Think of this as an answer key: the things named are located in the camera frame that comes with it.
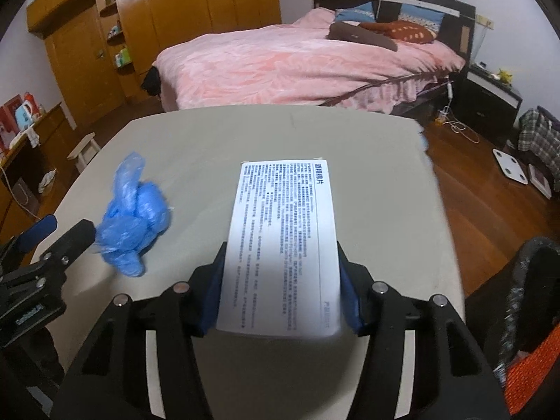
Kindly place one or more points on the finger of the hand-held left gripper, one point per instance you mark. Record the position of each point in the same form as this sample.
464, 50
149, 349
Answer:
76, 236
43, 224

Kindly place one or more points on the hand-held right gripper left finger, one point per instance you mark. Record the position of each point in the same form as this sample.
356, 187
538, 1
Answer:
214, 297

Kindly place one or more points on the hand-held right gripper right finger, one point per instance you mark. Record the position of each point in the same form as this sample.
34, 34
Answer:
350, 297

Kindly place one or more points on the blue plastic bag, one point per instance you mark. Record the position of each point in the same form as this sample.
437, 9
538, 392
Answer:
131, 223

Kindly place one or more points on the white printed box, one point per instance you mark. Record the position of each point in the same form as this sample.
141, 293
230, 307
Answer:
284, 249

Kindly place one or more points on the orange bubble mat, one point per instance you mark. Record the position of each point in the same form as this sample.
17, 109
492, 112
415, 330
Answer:
533, 372

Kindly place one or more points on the crumpled white cloth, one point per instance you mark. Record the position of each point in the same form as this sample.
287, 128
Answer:
46, 179

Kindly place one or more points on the white cloth on desk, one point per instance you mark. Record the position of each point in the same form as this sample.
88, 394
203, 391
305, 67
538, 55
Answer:
31, 138

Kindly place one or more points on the white wooden stool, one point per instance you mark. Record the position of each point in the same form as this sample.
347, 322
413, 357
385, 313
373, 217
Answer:
85, 146

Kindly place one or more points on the wooden desk cabinet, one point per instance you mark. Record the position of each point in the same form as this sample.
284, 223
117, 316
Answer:
52, 127

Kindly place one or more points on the red gift box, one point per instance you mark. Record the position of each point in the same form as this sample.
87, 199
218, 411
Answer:
8, 124

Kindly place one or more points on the blue white box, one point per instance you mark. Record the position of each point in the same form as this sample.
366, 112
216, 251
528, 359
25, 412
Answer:
24, 116

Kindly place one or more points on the black cloth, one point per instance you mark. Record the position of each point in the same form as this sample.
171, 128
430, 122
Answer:
152, 81

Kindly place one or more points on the green shelf box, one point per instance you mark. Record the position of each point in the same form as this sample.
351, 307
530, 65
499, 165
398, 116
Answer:
122, 57

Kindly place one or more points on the white bathroom scale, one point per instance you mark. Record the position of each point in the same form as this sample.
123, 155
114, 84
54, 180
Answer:
511, 167

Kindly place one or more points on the small flat scale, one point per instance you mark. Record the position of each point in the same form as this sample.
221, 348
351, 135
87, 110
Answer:
540, 180

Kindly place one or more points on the white power strip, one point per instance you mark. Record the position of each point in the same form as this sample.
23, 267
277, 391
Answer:
449, 89

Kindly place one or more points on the black nightstand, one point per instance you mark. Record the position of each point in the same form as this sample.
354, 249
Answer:
485, 105

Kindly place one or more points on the bed with pink blanket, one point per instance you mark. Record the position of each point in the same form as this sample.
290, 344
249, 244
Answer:
284, 70

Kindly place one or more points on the plaid bag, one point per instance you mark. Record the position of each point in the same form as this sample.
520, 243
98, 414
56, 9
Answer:
540, 144

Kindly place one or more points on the wooden wardrobe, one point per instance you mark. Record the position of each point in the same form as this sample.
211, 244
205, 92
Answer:
188, 4

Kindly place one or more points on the brown pillow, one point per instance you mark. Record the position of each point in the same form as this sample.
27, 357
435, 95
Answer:
356, 35

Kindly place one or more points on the yellow plush toy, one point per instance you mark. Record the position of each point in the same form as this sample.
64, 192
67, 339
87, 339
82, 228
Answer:
505, 75

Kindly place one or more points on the red dotted pillow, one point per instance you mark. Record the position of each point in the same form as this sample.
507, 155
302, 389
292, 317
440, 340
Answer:
402, 31

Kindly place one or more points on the plain blue pillow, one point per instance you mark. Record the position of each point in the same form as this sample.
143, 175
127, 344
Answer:
356, 13

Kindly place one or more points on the blue patterned pillow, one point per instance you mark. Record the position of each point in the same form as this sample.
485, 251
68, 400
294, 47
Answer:
422, 16

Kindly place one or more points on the black bed headboard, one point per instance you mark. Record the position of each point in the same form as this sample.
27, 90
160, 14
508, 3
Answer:
459, 17

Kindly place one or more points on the wall outlet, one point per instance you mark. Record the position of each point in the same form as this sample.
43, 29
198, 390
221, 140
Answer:
483, 20

